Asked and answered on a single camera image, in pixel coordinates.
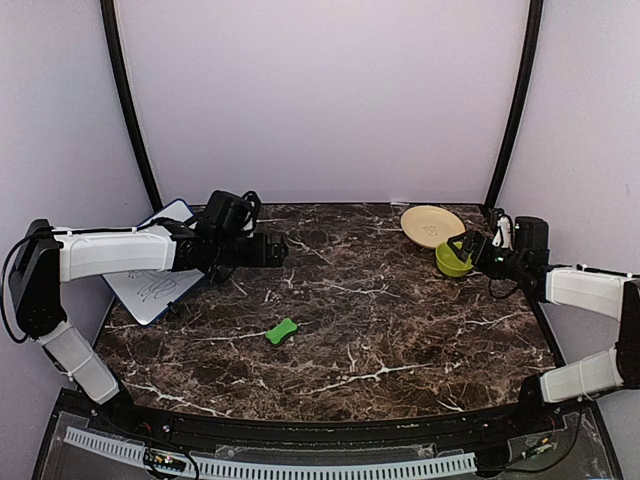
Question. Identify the lime green bowl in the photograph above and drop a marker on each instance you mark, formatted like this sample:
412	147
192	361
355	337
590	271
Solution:
449	264

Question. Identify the beige round plate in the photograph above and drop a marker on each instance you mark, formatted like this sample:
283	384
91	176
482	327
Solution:
430	226

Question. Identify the wrist black camera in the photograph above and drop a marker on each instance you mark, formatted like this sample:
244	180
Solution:
531	232
232	213

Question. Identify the black frame post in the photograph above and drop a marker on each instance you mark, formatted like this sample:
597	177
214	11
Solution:
527	59
126	101

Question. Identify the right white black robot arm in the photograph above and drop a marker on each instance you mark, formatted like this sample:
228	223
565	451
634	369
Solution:
616	295

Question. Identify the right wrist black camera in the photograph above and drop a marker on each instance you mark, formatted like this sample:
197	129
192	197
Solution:
531	232

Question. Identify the left black frame post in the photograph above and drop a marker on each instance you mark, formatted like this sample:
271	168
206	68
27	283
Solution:
126	101

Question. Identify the right black frame post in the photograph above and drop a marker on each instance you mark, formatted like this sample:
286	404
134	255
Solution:
527	59

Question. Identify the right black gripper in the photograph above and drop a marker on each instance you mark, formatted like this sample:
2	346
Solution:
480	261

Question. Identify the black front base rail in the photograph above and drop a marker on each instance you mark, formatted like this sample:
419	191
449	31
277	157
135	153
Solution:
491	432

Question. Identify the green whiteboard eraser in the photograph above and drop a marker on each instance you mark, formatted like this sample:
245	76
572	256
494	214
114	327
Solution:
279	333

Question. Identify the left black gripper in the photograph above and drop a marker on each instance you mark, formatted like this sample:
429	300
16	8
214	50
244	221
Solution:
261	259

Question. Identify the blue framed whiteboard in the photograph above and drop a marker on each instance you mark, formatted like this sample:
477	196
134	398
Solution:
148	294

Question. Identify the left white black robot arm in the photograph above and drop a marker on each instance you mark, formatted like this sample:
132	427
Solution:
45	258

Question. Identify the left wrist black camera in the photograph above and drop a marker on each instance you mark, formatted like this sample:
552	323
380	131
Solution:
232	213

